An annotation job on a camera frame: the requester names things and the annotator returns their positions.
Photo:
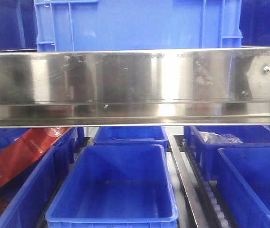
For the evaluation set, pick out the stainless steel shelf beam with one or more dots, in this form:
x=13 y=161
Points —
x=219 y=86

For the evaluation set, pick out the large blue crate upper shelf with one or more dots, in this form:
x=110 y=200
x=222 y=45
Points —
x=107 y=25

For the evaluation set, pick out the blue bin centre rear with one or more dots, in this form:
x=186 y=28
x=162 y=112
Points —
x=131 y=135

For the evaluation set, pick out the clear plastic bag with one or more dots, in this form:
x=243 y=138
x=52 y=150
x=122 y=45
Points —
x=214 y=138

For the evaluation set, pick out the blue bin centre front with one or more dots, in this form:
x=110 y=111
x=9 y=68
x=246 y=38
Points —
x=116 y=186

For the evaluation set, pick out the white roller track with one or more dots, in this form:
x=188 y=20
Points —
x=209 y=199

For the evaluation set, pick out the blue bin right rear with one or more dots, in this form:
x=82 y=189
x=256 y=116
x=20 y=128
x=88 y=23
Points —
x=206 y=153

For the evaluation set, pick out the blue bin right front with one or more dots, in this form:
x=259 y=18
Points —
x=244 y=184

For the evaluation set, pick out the blue bin left front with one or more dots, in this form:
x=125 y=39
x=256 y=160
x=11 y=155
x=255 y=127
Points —
x=27 y=205

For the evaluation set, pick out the red packaging bag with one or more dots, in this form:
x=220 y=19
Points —
x=26 y=150

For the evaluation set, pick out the steel divider rail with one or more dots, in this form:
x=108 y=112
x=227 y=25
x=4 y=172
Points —
x=193 y=208

